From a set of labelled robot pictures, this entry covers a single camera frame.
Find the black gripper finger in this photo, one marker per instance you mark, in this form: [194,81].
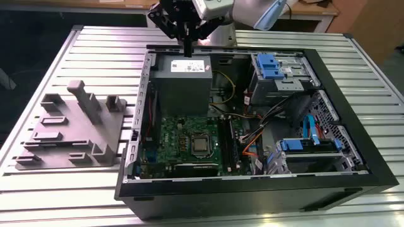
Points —
[206,29]
[160,21]

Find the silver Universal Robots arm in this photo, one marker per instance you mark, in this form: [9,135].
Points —
[220,35]

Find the wooden desk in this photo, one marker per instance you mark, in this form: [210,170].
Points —
[94,3]

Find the blue drive carrier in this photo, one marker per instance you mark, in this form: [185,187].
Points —
[268,68]

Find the grey power supply unit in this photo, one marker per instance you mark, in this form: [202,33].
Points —
[182,94]

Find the silver drive cage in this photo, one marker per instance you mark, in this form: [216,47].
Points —
[284,89]

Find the green motherboard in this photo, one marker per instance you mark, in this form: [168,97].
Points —
[176,142]

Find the silver CPU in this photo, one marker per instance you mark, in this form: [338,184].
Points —
[200,144]

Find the grey parts rack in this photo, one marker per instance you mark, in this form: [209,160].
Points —
[78,123]

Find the wooden cabinet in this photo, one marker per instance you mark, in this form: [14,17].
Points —
[372,23]

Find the CPU socket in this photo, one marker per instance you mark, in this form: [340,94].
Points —
[190,153]

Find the grey furniture leg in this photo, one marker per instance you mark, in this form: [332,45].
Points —
[5,80]

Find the hard disk in blue carrier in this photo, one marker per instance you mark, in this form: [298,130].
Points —
[292,145]

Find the blue expansion slot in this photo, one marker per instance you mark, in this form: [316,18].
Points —
[152,156]

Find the black graphics card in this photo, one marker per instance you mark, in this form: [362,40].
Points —
[194,169]

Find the silver disk bay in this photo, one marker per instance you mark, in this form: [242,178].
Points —
[344,163]

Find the black PC case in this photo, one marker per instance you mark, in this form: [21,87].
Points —
[220,201]

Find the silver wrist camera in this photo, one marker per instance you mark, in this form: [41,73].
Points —
[214,9]

